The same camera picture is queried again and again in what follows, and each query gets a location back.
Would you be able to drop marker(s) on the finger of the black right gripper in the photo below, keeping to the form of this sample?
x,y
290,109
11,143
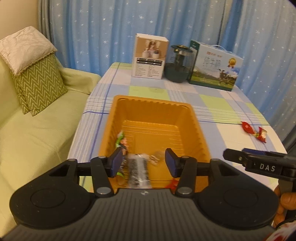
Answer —
x,y
235,156

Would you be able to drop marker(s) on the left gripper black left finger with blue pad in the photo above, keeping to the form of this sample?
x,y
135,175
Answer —
x,y
103,168

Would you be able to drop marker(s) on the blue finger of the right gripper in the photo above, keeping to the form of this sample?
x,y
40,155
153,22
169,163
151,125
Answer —
x,y
254,152

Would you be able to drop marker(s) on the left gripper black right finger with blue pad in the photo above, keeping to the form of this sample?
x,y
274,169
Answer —
x,y
184,168

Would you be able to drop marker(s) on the red candy shiny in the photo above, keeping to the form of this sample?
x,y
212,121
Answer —
x,y
172,185

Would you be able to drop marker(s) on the red brown snack bar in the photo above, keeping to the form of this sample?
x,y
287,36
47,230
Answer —
x,y
261,135

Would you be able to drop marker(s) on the dark red green candy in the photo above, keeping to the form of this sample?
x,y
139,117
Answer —
x,y
121,142

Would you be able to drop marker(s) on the clear sesame snack packet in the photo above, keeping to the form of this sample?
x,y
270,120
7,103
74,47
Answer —
x,y
138,177

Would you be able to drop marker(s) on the person's right hand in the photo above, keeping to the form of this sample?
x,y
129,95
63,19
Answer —
x,y
287,202

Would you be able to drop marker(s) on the brown wrapped candy cube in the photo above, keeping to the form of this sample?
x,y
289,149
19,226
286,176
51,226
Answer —
x,y
156,157

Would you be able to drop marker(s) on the plaid tablecloth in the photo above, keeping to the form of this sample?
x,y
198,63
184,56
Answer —
x,y
219,113

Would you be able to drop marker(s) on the orange plastic basket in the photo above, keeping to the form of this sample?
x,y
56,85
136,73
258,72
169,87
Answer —
x,y
154,125

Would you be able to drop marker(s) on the green sofa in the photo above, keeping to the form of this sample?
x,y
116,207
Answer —
x,y
32,145

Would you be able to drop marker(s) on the milk carton gift box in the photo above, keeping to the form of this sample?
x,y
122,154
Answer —
x,y
214,66

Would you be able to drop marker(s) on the dark green glass jar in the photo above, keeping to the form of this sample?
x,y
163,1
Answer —
x,y
179,64

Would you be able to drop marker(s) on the green zigzag cushion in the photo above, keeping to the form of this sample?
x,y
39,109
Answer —
x,y
39,85

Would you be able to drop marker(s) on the white product box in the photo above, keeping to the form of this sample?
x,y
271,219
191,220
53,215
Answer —
x,y
149,56

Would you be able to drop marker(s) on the blue star curtain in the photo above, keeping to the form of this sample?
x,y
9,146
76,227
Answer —
x,y
91,35

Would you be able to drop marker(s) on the beige satin cushion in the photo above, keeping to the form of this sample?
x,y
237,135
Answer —
x,y
24,48

